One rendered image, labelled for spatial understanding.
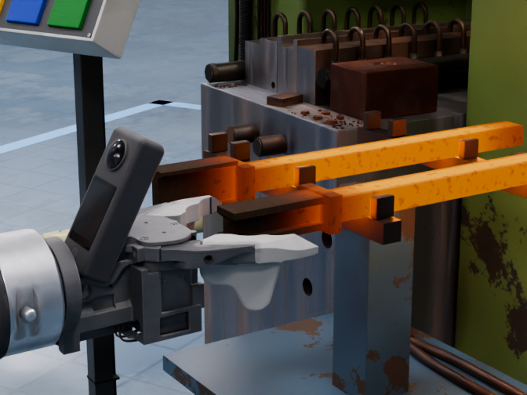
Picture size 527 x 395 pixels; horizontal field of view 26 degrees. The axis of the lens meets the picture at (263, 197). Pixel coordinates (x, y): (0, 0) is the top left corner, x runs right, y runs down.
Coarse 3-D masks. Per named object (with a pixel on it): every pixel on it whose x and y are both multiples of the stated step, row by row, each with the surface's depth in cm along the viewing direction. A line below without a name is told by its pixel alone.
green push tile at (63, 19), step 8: (56, 0) 193; (64, 0) 192; (72, 0) 191; (80, 0) 190; (88, 0) 190; (56, 8) 192; (64, 8) 192; (72, 8) 191; (80, 8) 190; (88, 8) 190; (56, 16) 192; (64, 16) 191; (72, 16) 190; (80, 16) 189; (48, 24) 192; (56, 24) 191; (64, 24) 190; (72, 24) 189; (80, 24) 189
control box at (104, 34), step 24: (48, 0) 195; (96, 0) 189; (120, 0) 191; (0, 24) 200; (24, 24) 196; (96, 24) 188; (120, 24) 192; (48, 48) 201; (72, 48) 196; (96, 48) 191; (120, 48) 193
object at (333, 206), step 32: (512, 160) 111; (320, 192) 98; (352, 192) 100; (384, 192) 101; (416, 192) 103; (448, 192) 105; (480, 192) 108; (224, 224) 94; (256, 224) 95; (288, 224) 97; (320, 224) 98
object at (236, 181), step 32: (480, 128) 125; (512, 128) 125; (192, 160) 107; (224, 160) 107; (288, 160) 111; (320, 160) 111; (352, 160) 114; (384, 160) 116; (416, 160) 118; (160, 192) 103; (192, 192) 105; (224, 192) 107
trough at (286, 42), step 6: (444, 24) 179; (456, 24) 180; (366, 30) 172; (372, 30) 172; (390, 30) 174; (396, 30) 174; (282, 36) 164; (288, 36) 165; (294, 36) 165; (300, 36) 166; (306, 36) 166; (312, 36) 167; (318, 36) 167; (282, 42) 165; (288, 42) 165
